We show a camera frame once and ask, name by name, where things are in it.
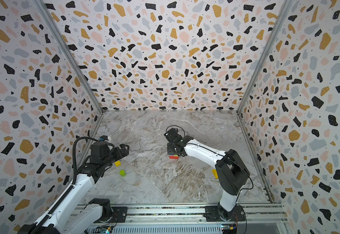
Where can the corner aluminium profile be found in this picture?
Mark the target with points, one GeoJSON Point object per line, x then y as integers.
{"type": "Point", "coordinates": [44, 13]}
{"type": "Point", "coordinates": [267, 49]}

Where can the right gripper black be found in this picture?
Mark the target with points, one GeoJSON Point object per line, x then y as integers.
{"type": "Point", "coordinates": [174, 147]}

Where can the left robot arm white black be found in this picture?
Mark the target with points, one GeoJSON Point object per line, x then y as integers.
{"type": "Point", "coordinates": [56, 220]}

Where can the aluminium mounting rail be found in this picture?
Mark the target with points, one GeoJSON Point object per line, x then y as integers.
{"type": "Point", "coordinates": [189, 219]}

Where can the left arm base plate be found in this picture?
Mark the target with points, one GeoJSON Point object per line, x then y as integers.
{"type": "Point", "coordinates": [115, 215]}

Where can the yellow wedge block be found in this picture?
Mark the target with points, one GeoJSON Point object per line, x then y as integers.
{"type": "Point", "coordinates": [215, 173]}

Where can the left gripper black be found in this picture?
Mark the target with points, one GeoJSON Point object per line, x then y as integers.
{"type": "Point", "coordinates": [124, 151]}

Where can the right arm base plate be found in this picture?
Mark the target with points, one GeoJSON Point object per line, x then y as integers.
{"type": "Point", "coordinates": [217, 213]}

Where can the small yellow cube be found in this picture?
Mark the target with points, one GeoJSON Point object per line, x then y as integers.
{"type": "Point", "coordinates": [117, 163]}

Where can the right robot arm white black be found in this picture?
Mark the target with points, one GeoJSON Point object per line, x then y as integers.
{"type": "Point", "coordinates": [230, 169]}

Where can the red block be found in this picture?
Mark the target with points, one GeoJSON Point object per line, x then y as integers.
{"type": "Point", "coordinates": [174, 157]}

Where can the left corner aluminium profile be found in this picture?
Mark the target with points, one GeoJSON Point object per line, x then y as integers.
{"type": "Point", "coordinates": [44, 13]}

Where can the right electronics board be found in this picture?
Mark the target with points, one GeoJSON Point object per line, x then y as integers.
{"type": "Point", "coordinates": [229, 229]}

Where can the left electronics board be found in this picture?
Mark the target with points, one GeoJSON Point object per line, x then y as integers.
{"type": "Point", "coordinates": [104, 230]}

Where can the right corner aluminium profile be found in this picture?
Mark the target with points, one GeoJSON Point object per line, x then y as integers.
{"type": "Point", "coordinates": [267, 49]}

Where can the lime green cylinder block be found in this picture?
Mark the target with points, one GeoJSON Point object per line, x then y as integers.
{"type": "Point", "coordinates": [122, 173]}

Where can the electronics board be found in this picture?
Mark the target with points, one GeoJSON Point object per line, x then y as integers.
{"type": "Point", "coordinates": [229, 229]}
{"type": "Point", "coordinates": [104, 230]}

